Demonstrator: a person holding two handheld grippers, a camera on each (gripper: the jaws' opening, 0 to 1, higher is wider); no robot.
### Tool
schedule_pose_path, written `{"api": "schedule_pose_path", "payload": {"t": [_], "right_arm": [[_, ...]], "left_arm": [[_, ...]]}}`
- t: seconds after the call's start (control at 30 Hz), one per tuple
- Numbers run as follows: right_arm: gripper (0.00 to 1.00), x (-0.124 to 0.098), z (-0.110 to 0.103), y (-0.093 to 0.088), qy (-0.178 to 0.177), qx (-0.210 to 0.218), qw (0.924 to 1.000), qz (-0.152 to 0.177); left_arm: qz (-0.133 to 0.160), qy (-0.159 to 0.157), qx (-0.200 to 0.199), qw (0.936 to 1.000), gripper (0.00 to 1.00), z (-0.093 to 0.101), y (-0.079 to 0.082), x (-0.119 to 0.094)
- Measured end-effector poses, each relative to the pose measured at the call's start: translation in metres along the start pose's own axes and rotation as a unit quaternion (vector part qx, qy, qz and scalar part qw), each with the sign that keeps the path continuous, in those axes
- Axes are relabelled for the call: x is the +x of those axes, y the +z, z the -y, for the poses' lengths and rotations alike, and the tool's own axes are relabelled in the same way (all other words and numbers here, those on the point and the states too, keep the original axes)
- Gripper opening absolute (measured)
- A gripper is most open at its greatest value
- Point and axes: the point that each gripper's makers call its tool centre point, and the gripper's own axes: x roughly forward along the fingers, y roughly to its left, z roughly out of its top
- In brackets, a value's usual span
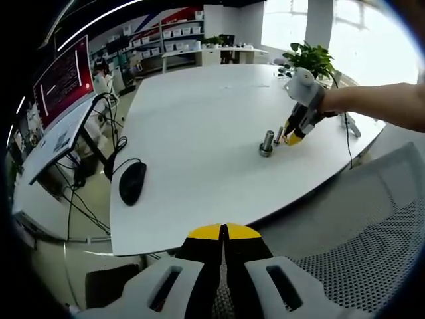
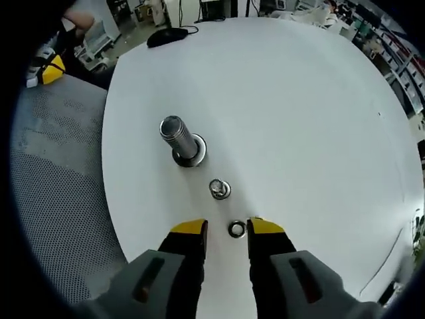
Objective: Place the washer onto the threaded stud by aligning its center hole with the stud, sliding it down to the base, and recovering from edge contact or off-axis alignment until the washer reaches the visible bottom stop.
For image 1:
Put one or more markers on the black computer mouse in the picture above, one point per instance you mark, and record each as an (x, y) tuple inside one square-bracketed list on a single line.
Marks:
[(133, 184)]

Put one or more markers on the black office chair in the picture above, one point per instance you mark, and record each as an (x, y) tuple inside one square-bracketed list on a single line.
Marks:
[(227, 50)]

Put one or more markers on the long curved ceiling light strip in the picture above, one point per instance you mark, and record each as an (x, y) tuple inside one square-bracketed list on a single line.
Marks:
[(99, 28)]

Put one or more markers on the small steel threaded stud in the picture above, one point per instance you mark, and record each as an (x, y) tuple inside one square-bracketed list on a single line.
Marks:
[(278, 136)]

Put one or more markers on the printed card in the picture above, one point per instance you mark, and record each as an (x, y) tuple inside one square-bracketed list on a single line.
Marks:
[(62, 142)]

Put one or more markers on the large steel threaded stud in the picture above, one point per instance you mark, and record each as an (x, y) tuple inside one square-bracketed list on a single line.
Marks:
[(268, 139)]

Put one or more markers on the potted green plant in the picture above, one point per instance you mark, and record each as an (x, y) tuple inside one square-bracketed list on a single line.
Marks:
[(315, 56)]

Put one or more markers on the white handheld controller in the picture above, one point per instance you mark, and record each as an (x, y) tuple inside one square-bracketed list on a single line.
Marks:
[(352, 126)]

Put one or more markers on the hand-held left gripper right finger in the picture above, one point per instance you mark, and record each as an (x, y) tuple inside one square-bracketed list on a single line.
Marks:
[(245, 252)]

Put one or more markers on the storage shelf with white bins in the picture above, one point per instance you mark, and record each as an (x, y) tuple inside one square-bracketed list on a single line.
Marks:
[(179, 31)]

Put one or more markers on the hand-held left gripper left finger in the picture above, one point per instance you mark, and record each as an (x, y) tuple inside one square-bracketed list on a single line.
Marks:
[(199, 252)]

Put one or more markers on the computer monitor with red screen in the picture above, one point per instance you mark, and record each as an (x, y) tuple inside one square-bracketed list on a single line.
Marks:
[(63, 83)]

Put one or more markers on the grey mesh office chair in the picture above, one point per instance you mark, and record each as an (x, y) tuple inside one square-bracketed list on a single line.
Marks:
[(365, 266)]

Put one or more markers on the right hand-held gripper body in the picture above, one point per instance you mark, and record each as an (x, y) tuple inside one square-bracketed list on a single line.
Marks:
[(305, 91)]

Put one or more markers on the grey standing desk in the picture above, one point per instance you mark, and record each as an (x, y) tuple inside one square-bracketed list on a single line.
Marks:
[(59, 146)]

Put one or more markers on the white counter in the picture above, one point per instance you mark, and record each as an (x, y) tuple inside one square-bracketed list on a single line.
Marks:
[(212, 54)]

